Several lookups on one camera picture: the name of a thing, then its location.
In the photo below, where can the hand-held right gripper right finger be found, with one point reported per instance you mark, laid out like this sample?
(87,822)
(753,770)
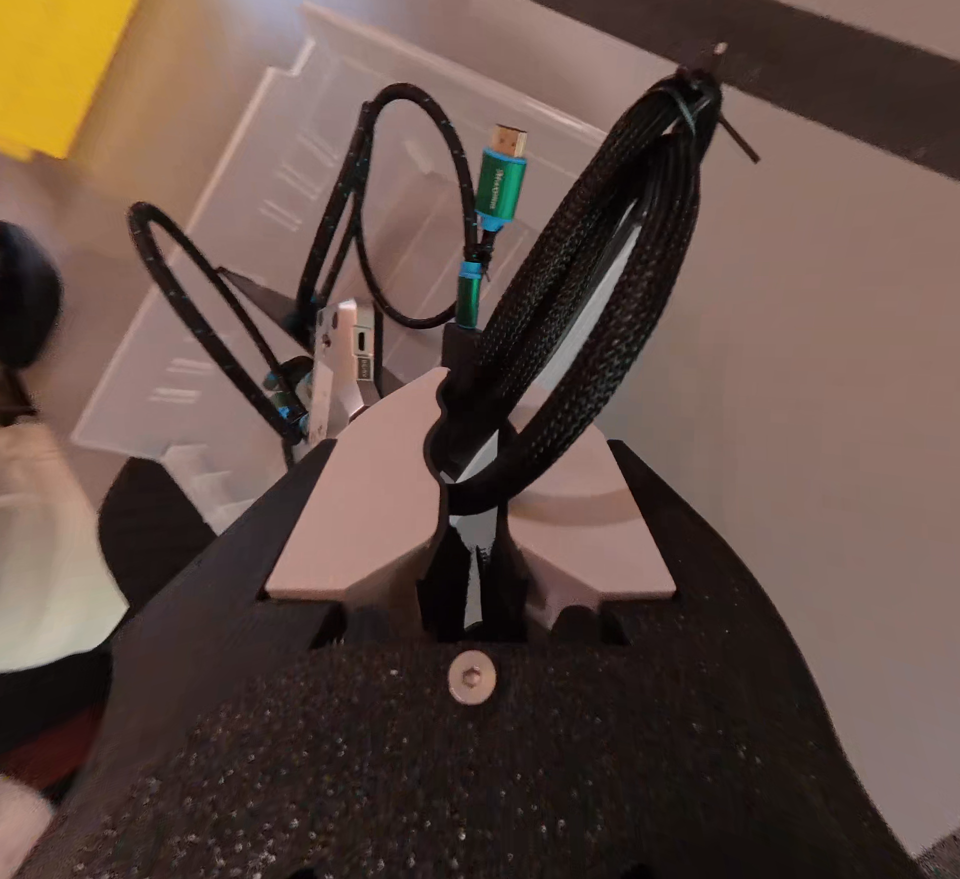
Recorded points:
(600,556)

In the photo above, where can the yellow plastic bin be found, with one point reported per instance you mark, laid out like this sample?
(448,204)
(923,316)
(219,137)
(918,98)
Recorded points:
(67,31)

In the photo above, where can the silver HDMI switch box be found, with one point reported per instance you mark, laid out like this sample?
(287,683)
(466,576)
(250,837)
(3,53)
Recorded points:
(341,369)

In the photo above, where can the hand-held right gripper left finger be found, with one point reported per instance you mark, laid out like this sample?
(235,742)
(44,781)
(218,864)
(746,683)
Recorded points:
(367,519)

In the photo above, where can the person's left forearm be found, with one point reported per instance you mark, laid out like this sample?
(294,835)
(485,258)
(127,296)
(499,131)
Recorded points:
(52,556)

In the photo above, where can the clear plastic bin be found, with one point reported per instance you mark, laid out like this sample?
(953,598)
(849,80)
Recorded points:
(247,181)

